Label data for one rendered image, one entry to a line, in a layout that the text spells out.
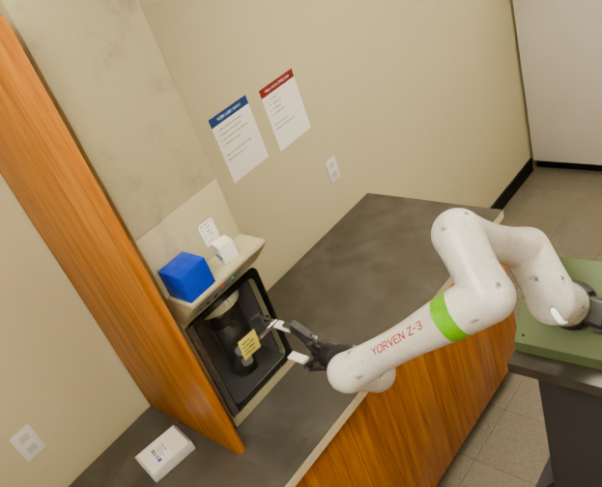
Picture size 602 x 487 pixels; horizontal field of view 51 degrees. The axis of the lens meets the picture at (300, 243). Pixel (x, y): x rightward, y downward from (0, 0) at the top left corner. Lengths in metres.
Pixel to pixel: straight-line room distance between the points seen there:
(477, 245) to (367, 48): 1.80
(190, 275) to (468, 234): 0.74
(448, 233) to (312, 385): 0.91
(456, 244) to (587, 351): 0.70
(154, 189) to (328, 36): 1.39
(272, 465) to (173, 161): 0.95
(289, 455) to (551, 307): 0.88
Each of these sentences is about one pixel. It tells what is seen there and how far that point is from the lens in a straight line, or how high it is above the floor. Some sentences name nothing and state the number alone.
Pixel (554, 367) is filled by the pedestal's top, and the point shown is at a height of 0.94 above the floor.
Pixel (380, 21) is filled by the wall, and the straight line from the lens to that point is 3.21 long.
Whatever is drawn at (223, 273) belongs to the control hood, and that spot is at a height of 1.51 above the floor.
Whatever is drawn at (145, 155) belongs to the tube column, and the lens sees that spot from 1.75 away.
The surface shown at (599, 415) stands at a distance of 2.22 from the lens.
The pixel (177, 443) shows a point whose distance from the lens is 2.21.
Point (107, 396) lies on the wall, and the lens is 2.38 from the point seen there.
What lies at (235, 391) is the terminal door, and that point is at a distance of 2.12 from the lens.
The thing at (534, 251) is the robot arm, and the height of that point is 1.36.
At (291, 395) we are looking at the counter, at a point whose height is 0.94.
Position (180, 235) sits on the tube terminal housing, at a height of 1.64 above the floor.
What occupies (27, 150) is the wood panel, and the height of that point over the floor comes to 2.03.
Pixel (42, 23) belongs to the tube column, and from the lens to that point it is 1.62.
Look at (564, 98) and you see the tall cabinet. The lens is 4.50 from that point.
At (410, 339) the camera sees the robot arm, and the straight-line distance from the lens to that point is 1.53.
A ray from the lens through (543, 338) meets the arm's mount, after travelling 2.08.
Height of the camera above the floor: 2.46
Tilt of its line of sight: 31 degrees down
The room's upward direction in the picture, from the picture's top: 21 degrees counter-clockwise
